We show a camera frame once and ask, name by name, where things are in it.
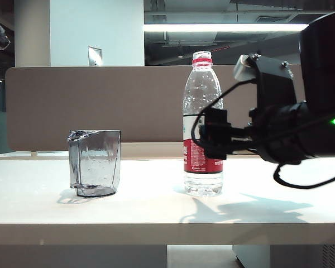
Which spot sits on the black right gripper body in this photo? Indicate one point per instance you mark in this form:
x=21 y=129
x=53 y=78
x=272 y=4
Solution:
x=279 y=134

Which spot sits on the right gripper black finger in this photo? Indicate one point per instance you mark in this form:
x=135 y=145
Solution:
x=216 y=139

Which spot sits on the clear red-label water bottle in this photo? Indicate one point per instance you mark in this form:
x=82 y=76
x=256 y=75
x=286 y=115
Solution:
x=201 y=92

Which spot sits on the grey octagonal glass mug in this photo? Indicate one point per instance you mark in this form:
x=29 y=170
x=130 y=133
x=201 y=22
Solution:
x=95 y=162

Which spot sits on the white ceiling light strip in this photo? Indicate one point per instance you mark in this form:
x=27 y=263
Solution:
x=226 y=27

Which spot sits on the beige partition foot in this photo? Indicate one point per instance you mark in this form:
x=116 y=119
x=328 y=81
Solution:
x=34 y=154

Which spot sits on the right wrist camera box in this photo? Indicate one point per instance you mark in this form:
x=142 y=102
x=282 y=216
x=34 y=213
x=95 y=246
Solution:
x=273 y=83

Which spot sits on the metal wall plate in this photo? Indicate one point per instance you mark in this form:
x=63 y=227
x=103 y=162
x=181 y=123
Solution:
x=94 y=57

